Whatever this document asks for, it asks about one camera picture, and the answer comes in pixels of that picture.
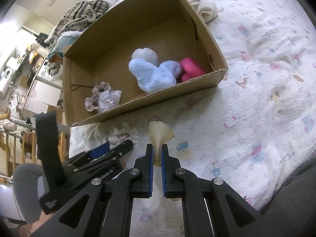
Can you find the beige rubbery funnel piece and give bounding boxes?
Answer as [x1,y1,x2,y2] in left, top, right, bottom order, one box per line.
[149,121,175,167]

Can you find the beige lace scrunchie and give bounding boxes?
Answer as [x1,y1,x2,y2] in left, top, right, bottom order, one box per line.
[85,81,111,112]

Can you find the clear plastic bag with trinkets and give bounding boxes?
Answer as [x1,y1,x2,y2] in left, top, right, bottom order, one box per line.
[98,90,122,113]

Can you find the blue plush toy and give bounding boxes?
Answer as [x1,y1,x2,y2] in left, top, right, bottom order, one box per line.
[129,48,182,94]

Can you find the pink soft ball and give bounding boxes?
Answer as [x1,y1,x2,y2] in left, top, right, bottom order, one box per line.
[179,58,206,82]

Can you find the person's left hand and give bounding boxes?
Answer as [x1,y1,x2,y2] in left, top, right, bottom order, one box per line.
[18,212,54,237]

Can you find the cream knotted scrunchie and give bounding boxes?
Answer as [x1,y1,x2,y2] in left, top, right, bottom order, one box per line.
[108,122,139,147]

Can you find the white kitchen cabinets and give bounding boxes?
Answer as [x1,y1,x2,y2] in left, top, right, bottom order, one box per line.
[21,76,62,120]

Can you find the person's grey trouser leg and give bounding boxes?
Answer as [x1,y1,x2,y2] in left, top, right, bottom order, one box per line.
[260,163,315,236]

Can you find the white patterned quilt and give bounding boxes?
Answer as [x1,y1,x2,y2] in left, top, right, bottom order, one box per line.
[69,0,316,237]

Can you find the teal pillow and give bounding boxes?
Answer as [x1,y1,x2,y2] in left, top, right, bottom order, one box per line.
[47,31,83,63]

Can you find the knitted patterned blanket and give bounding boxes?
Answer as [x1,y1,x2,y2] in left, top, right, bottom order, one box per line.
[44,0,113,47]

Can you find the brown cardboard box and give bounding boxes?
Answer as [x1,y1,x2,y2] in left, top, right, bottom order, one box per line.
[63,0,228,126]

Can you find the cream folded cloth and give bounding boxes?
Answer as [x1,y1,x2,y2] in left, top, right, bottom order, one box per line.
[189,0,218,24]

